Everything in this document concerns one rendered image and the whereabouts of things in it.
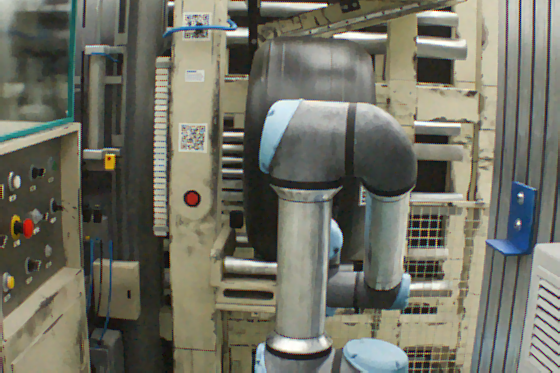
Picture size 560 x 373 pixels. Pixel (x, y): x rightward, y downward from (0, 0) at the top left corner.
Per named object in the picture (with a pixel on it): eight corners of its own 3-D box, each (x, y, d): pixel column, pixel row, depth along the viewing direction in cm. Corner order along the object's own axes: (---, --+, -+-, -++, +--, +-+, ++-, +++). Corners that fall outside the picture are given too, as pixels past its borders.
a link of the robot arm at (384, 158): (426, 92, 115) (409, 281, 147) (358, 87, 117) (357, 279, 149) (425, 139, 106) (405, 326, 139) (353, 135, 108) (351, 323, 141)
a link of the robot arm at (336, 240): (300, 265, 138) (302, 220, 138) (300, 257, 149) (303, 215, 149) (341, 266, 138) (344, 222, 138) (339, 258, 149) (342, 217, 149)
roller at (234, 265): (221, 275, 190) (219, 269, 186) (222, 259, 192) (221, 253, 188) (355, 280, 188) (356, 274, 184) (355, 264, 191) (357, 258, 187)
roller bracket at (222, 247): (209, 288, 184) (208, 251, 183) (226, 249, 224) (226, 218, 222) (221, 288, 184) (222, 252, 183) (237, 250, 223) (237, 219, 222)
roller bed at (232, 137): (191, 224, 234) (192, 130, 230) (198, 214, 249) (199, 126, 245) (253, 227, 233) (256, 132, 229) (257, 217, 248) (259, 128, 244)
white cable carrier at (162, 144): (154, 235, 196) (156, 57, 190) (157, 230, 201) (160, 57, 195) (169, 236, 196) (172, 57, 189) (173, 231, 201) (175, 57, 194)
